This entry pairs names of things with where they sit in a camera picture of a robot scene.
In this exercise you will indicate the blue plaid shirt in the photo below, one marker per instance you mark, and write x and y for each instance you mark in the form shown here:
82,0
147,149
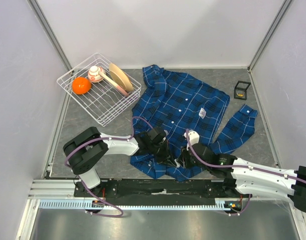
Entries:
178,101

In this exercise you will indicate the orange bowl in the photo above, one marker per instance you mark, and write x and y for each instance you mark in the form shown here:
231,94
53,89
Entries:
81,85

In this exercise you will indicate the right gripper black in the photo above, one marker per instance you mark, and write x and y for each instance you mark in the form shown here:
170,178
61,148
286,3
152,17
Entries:
183,158

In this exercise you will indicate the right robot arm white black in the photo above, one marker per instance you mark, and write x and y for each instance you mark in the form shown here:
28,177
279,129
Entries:
246,178

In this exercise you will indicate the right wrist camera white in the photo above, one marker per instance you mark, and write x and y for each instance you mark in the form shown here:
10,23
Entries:
193,136

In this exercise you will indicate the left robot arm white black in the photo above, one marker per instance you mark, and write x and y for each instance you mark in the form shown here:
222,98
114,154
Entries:
87,148

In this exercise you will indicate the white red patterned cup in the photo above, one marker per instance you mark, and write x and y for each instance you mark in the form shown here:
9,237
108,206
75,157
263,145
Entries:
94,74

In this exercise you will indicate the beige wooden plate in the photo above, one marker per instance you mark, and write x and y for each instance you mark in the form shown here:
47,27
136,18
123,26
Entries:
120,78

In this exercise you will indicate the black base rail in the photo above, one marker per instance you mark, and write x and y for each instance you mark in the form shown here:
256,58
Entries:
162,192

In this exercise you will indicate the amber round brooch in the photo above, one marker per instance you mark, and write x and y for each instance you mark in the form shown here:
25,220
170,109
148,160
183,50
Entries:
240,94

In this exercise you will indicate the right black display box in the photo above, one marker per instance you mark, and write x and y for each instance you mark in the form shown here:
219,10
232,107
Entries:
241,86

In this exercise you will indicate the wooden spoon pink handle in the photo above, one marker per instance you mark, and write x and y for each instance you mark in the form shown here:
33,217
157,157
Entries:
114,84

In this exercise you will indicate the white wire basket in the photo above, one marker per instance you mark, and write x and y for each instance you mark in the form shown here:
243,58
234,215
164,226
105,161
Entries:
102,102

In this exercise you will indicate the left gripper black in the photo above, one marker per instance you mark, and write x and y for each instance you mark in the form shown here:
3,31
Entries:
169,161

